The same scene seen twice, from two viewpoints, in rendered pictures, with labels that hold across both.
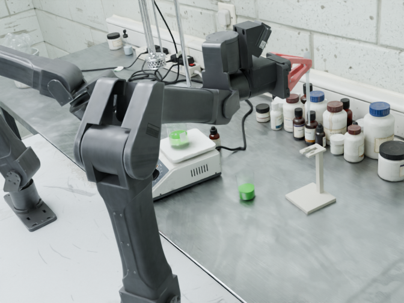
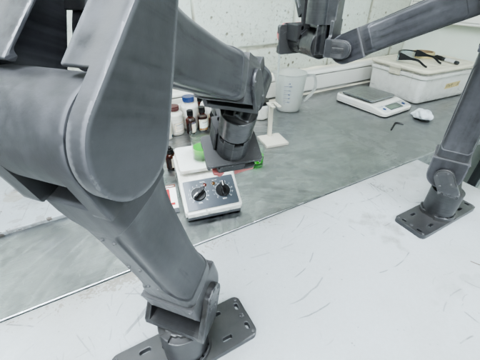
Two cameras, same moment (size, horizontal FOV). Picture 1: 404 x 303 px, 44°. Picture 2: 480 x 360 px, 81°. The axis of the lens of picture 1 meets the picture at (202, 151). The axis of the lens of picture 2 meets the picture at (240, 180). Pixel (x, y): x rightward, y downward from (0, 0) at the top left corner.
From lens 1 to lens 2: 118 cm
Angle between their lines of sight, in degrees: 71
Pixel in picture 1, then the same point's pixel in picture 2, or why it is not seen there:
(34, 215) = (221, 328)
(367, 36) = not seen: hidden behind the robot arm
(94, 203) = (217, 258)
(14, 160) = (208, 266)
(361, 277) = (347, 140)
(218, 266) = (338, 181)
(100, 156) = not seen: outside the picture
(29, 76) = (238, 71)
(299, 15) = not seen: hidden behind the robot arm
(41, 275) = (350, 307)
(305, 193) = (268, 140)
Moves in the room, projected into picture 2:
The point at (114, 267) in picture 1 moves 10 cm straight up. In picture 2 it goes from (338, 238) to (348, 201)
